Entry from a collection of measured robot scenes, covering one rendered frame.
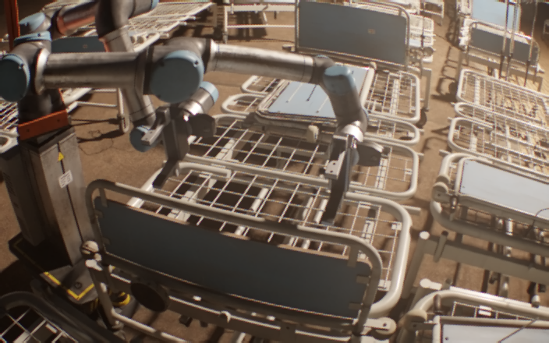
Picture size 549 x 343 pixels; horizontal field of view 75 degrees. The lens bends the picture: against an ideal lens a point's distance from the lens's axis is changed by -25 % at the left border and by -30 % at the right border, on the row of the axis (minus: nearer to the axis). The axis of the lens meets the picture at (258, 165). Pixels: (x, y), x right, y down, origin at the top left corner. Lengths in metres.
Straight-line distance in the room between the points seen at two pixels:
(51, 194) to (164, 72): 0.68
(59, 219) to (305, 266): 0.87
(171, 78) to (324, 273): 0.51
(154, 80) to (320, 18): 1.95
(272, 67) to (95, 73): 0.45
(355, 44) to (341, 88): 1.73
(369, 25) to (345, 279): 2.00
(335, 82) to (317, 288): 0.46
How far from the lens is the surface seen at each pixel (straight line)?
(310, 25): 2.83
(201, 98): 1.25
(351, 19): 2.77
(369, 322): 1.07
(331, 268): 0.96
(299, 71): 1.18
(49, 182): 1.46
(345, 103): 1.11
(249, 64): 1.15
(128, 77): 1.00
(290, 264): 0.98
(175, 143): 1.17
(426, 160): 2.85
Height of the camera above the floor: 1.34
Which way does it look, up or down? 31 degrees down
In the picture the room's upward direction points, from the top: straight up
